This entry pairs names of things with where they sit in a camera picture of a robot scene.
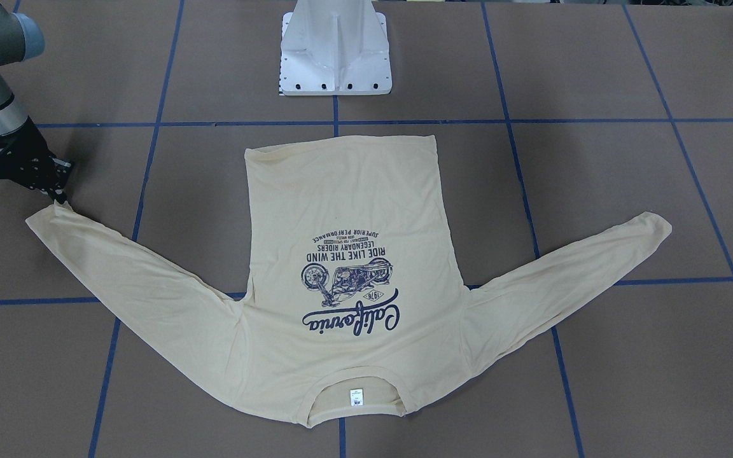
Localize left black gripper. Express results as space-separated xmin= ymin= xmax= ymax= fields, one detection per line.
xmin=0 ymin=121 xmax=72 ymax=205

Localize cream long-sleeve printed shirt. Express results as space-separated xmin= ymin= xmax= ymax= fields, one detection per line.
xmin=26 ymin=136 xmax=672 ymax=428

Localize brown paper table cover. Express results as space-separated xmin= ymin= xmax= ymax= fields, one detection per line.
xmin=0 ymin=1 xmax=733 ymax=457

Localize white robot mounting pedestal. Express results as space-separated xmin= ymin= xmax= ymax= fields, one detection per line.
xmin=279 ymin=1 xmax=393 ymax=96

